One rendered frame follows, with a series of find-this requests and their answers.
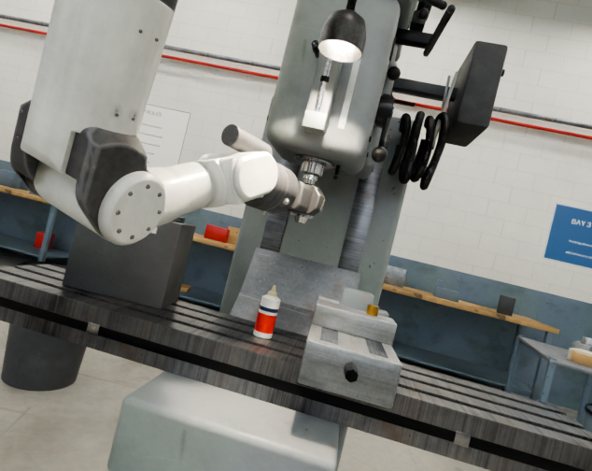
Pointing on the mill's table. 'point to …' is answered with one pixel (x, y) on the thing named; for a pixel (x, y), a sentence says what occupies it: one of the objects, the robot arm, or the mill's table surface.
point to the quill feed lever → (383, 125)
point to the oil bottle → (267, 315)
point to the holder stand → (132, 264)
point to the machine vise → (377, 371)
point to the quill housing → (295, 54)
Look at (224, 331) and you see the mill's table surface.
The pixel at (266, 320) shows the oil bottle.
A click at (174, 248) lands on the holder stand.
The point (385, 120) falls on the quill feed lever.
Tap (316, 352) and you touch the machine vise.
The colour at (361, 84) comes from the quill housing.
